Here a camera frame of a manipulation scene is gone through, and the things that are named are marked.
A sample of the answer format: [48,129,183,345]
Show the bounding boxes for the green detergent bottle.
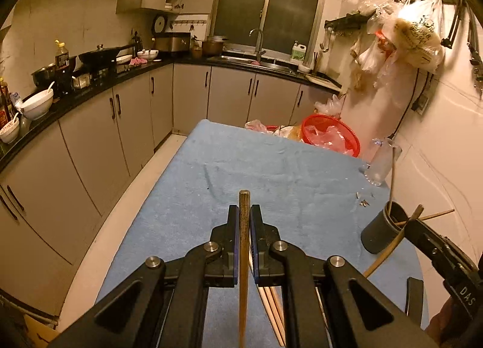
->
[290,41,307,64]

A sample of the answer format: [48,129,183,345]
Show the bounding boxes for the black power cable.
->
[388,68,422,142]

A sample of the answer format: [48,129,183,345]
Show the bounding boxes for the small white patterned bowl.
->
[0,113,20,144]

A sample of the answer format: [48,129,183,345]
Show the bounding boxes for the steel kitchen faucet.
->
[249,28,268,62]

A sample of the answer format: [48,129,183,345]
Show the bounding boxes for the clear hanging plastic bags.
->
[349,0,401,91]

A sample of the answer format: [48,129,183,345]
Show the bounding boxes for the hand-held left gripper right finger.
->
[249,204,440,348]

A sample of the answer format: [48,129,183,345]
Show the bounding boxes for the black kitchen countertop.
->
[0,52,342,172]

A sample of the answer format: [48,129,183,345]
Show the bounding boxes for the black hanging clamp tool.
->
[465,4,483,100]

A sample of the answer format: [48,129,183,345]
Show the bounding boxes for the dark grey utensil holder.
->
[360,201,414,255]

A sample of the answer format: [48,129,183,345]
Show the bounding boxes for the cardboard box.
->
[22,313,60,348]

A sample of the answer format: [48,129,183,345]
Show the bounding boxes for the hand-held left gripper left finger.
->
[49,204,240,348]

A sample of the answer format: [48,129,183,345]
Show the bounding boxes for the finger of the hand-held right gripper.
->
[405,219,459,279]
[406,276,424,315]

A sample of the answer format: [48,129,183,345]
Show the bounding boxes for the frosted glass pitcher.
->
[360,137,402,187]

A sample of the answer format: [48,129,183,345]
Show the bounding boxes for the plastic bag by cabinet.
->
[314,94,345,117]

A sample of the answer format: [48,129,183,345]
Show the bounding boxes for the dark sauce bottle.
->
[0,77,13,127]

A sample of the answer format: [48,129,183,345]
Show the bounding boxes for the cutting board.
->
[305,72,341,89]

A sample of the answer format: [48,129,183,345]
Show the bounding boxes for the crumpled clear plastic bag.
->
[245,119,273,134]

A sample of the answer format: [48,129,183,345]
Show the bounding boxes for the wall socket with plug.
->
[411,85,433,115]

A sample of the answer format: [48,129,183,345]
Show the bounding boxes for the black wall utensil rack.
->
[324,11,379,38]

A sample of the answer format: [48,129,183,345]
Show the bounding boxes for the plastic bag of bread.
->
[393,0,446,74]

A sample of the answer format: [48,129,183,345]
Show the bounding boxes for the steel pot by sink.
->
[201,36,229,57]

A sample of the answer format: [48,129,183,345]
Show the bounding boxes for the silver countertop appliance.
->
[154,32,191,54]

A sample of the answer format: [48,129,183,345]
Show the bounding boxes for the round kitchen scale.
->
[152,14,169,35]

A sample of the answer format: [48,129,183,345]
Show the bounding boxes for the steel kitchen sink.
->
[207,54,299,74]

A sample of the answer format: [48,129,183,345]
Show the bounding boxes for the red plastic colander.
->
[301,114,361,158]

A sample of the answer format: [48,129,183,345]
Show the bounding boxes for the large white bowl with spoon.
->
[20,81,54,121]

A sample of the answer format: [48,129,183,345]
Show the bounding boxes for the grey lower cabinets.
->
[0,63,340,316]

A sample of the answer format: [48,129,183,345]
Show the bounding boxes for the black wok with lid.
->
[77,45,122,68]

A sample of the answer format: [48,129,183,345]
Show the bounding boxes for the blue towel mat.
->
[96,119,431,348]

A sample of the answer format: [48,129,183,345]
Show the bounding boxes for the sliding kitchen window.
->
[209,0,326,59]

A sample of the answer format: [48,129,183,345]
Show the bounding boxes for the person's right hand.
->
[426,295,458,346]

